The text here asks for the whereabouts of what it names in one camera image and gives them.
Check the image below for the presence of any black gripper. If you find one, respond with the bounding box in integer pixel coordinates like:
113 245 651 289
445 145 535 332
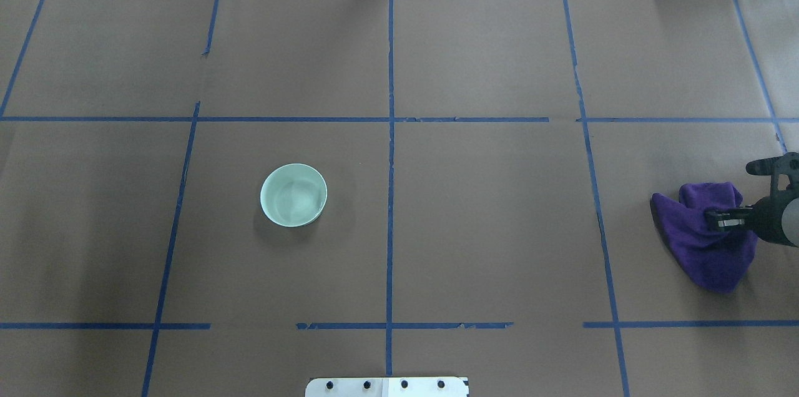
705 152 798 247

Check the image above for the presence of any purple microfiber cloth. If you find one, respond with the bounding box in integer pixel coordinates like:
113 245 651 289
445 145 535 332
650 182 758 294

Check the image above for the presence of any mint green bowl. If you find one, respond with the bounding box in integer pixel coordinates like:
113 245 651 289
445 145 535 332
259 163 328 227

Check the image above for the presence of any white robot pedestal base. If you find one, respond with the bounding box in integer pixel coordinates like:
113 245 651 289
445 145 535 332
305 376 470 396

